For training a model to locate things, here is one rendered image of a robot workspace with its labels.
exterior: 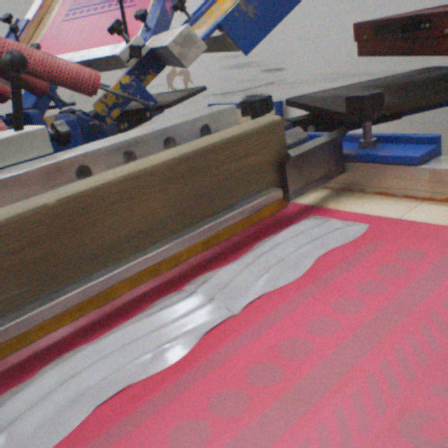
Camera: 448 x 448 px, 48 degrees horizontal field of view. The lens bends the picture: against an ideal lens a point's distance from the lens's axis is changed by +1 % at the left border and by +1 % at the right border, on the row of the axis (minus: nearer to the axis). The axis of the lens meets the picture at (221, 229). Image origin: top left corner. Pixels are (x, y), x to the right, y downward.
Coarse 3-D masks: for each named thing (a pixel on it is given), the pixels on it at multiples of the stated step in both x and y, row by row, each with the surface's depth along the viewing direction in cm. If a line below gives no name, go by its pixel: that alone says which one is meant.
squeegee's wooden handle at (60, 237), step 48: (192, 144) 43; (240, 144) 46; (48, 192) 36; (96, 192) 37; (144, 192) 39; (192, 192) 43; (240, 192) 47; (0, 240) 32; (48, 240) 35; (96, 240) 37; (144, 240) 40; (0, 288) 33; (48, 288) 35
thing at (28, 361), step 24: (144, 288) 43; (168, 288) 42; (96, 312) 40; (120, 312) 40; (48, 336) 38; (72, 336) 37; (96, 336) 37; (216, 336) 34; (24, 360) 36; (48, 360) 35; (192, 360) 32; (0, 384) 33; (144, 384) 31; (96, 408) 29; (120, 408) 29; (72, 432) 28
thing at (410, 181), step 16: (432, 160) 50; (352, 176) 55; (368, 176) 54; (384, 176) 52; (400, 176) 51; (416, 176) 50; (432, 176) 48; (368, 192) 54; (384, 192) 53; (400, 192) 52; (416, 192) 50; (432, 192) 49
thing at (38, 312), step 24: (264, 192) 48; (216, 216) 44; (240, 216) 45; (168, 240) 41; (192, 240) 42; (120, 264) 38; (144, 264) 39; (72, 288) 36; (96, 288) 36; (24, 312) 34; (48, 312) 34; (0, 336) 32
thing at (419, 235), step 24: (288, 216) 52; (336, 216) 50; (360, 216) 49; (240, 240) 49; (360, 240) 44; (384, 240) 43; (408, 240) 42; (432, 240) 42; (192, 264) 46; (216, 264) 45; (312, 264) 41; (288, 288) 38; (240, 312) 36; (264, 312) 36
